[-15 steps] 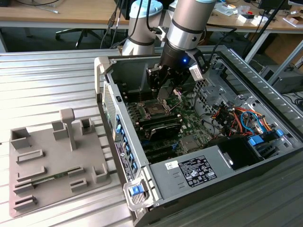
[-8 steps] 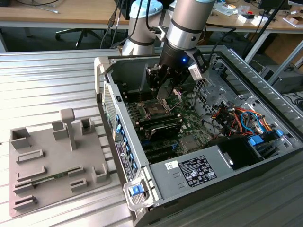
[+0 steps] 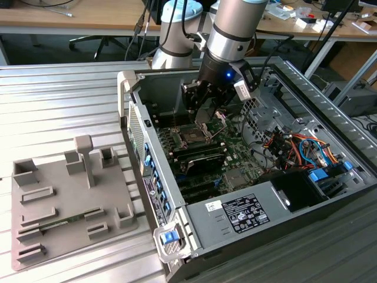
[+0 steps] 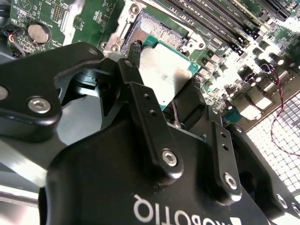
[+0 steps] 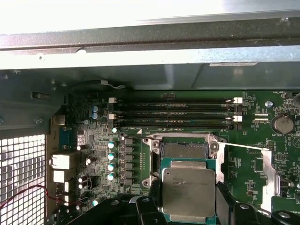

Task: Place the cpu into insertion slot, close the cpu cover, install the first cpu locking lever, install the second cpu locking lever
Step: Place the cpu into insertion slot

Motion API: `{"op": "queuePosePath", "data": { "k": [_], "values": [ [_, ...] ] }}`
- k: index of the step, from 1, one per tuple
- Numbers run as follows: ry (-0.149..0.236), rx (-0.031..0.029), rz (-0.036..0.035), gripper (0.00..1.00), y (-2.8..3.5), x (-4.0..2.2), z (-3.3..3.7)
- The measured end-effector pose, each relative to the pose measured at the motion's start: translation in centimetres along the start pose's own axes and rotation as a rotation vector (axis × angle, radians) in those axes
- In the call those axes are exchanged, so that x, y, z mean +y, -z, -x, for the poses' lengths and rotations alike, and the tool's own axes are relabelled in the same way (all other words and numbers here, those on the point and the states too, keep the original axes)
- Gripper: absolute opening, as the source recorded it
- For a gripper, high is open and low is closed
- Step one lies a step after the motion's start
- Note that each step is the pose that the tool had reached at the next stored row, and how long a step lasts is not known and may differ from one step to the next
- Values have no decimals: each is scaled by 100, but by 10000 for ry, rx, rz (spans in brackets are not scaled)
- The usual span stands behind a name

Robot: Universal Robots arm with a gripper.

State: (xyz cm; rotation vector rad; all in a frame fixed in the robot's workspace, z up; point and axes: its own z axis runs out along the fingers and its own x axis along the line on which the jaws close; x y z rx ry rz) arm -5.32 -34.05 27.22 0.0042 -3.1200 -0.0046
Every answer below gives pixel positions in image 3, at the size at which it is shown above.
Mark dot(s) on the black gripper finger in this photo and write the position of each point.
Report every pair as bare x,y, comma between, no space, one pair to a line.
191,95
222,95

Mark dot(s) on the silver CPU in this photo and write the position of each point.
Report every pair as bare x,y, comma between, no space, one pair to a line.
205,115

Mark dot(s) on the thin metal locking lever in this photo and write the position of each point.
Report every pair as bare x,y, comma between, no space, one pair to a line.
175,121

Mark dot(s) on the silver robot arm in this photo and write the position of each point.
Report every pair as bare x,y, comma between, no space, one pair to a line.
229,32

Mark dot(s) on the black RAM slot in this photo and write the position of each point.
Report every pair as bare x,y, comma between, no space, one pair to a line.
200,154
197,148

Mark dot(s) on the black expansion slot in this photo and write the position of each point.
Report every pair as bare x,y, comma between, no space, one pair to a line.
200,184

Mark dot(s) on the grey open PC case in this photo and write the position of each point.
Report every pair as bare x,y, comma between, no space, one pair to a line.
165,88

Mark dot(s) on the silver perforated drive cage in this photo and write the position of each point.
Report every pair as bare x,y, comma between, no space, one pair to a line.
256,123

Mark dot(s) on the green motherboard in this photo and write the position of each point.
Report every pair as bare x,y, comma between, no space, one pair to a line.
235,153

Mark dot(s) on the black graphics card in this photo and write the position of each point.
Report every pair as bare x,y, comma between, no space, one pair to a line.
203,165

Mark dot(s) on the small white box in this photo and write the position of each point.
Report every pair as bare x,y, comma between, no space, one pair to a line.
301,23

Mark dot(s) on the black office chair base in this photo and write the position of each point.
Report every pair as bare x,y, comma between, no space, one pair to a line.
102,39

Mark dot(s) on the black slanted pole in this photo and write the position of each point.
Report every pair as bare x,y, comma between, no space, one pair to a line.
326,38

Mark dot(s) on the blue disk carrier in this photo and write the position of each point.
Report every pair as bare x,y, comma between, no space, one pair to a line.
318,176

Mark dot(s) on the brown cardboard box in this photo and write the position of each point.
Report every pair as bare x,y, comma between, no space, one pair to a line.
347,59

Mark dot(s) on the long wooden desk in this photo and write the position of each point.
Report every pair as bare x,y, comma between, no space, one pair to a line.
88,14

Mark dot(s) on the grey power supply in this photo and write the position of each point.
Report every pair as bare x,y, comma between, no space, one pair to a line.
206,227

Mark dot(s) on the grey computer tower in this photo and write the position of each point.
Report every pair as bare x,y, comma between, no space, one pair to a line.
359,101

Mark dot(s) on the black monitor foot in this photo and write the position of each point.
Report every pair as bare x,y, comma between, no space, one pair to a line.
338,6

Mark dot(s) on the small blue clip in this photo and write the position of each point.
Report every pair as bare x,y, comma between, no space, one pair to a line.
347,165

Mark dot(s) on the blue case latch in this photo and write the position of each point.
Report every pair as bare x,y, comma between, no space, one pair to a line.
169,237

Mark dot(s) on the grey parts rack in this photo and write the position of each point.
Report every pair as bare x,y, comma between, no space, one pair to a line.
73,191

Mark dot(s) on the brown cardboard piece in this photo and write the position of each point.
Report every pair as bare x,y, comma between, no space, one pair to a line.
363,26

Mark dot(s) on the green RAM stick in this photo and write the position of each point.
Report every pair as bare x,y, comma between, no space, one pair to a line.
70,219

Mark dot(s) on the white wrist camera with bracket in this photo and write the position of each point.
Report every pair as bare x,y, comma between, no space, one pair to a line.
243,90

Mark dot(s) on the black plastic air duct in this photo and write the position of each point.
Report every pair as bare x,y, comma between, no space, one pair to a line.
294,188

